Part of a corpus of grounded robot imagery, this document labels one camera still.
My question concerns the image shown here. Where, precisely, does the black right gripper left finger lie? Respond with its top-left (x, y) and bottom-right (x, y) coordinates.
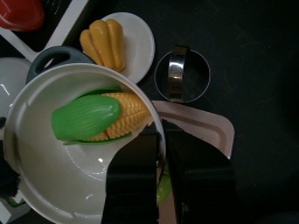
top-left (100, 131), bottom-right (161, 224)

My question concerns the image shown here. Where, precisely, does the white frame toy stove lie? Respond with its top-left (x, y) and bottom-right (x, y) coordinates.
top-left (0, 0), bottom-right (89, 63)

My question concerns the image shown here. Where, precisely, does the grey toy pot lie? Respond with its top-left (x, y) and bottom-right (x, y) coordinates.
top-left (4, 45), bottom-right (166, 224)

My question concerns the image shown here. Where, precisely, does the yellow toy banana bunch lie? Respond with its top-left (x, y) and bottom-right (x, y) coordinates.
top-left (78, 18), bottom-right (126, 73)

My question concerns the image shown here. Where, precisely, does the red toy tomato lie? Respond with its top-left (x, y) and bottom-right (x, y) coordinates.
top-left (0, 0), bottom-right (45, 32)

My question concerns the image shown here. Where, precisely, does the toy corn cob green husk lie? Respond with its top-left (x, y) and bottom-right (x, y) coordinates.
top-left (50, 86), bottom-right (154, 146)

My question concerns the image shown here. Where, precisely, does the green toy vegetable piece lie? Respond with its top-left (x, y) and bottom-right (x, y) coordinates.
top-left (156, 163), bottom-right (173, 205)

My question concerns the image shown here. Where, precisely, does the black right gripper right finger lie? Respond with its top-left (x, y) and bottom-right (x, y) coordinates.
top-left (161, 119), bottom-right (245, 224)

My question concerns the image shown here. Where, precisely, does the pink toy tray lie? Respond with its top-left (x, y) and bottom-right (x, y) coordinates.
top-left (150, 100), bottom-right (236, 224)

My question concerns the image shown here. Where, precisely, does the small white plate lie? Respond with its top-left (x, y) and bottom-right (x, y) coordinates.
top-left (97, 11), bottom-right (156, 84)

